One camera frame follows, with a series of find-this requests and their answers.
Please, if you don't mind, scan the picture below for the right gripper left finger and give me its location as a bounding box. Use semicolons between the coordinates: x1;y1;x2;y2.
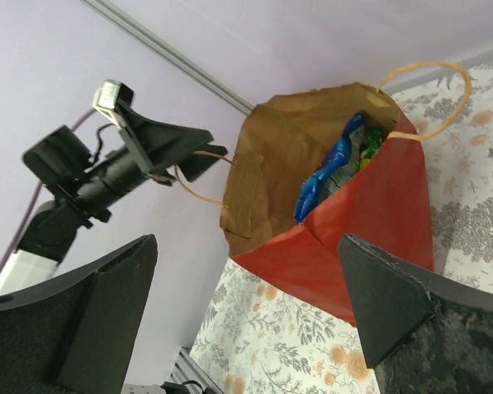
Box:
0;235;158;393

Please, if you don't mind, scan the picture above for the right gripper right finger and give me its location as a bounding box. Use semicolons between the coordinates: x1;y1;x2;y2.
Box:
339;235;493;393

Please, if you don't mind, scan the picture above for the blue Doritos chip bag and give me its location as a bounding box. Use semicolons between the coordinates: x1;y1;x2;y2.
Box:
293;112;366;223

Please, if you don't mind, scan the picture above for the red paper bag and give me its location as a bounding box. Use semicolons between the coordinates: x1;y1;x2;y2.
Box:
219;82;434;323

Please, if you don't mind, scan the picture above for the teal snack packet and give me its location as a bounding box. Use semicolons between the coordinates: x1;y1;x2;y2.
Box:
358;127;384;170

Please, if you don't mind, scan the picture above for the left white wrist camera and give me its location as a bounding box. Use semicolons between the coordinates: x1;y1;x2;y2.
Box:
92;79;134;130

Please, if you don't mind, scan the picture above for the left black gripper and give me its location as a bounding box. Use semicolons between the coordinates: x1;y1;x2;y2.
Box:
76;102;227;208

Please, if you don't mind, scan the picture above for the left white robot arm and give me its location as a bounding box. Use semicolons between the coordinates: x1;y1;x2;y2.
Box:
0;99;228;296

